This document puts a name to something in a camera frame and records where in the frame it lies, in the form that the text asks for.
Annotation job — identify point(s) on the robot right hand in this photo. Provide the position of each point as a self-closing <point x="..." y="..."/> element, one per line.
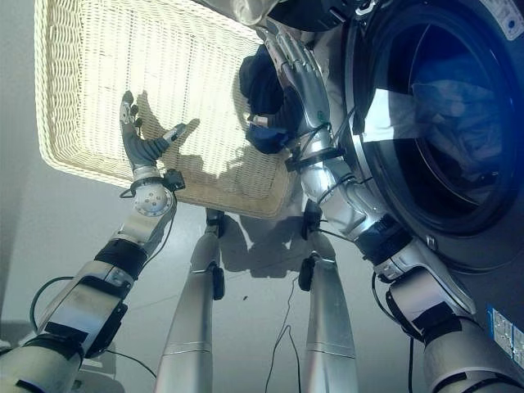
<point x="309" y="84"/>

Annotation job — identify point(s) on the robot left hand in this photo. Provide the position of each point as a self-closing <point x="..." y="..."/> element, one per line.
<point x="137" y="149"/>

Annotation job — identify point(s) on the dark blue garment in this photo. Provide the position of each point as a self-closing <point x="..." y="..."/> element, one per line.
<point x="262" y="88"/>

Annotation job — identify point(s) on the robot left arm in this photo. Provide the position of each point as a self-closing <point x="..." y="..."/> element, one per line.
<point x="88" y="294"/>

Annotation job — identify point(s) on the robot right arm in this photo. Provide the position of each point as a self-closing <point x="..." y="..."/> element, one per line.
<point x="409" y="286"/>

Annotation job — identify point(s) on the round washing machine door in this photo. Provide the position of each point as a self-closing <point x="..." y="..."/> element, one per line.
<point x="450" y="123"/>

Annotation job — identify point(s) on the clothes inside drum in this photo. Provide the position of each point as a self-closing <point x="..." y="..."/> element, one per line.
<point x="462" y="127"/>

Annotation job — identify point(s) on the dark grey washing machine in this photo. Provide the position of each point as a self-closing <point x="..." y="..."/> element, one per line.
<point x="483" y="262"/>

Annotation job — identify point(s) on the cream wicker laundry basket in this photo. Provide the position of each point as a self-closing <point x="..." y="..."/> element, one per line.
<point x="135" y="82"/>

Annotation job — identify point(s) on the robot left leg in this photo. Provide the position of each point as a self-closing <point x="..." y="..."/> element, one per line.
<point x="192" y="311"/>

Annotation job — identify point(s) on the robot leg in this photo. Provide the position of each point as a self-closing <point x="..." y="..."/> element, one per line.
<point x="329" y="319"/>
<point x="192" y="311"/>

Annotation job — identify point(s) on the robot right leg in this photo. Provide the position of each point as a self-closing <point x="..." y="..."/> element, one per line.
<point x="329" y="319"/>

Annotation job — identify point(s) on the blue energy label sticker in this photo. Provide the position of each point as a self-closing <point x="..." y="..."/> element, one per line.
<point x="505" y="333"/>

